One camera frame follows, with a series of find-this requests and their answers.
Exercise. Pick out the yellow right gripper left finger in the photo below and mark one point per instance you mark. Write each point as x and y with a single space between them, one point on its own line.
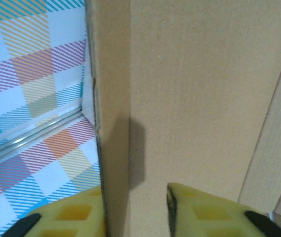
76 217

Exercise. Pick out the brown cardboard paper box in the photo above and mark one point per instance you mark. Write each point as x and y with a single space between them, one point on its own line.
192 86

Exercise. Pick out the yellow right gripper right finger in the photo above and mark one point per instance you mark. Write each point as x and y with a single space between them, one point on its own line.
204 217

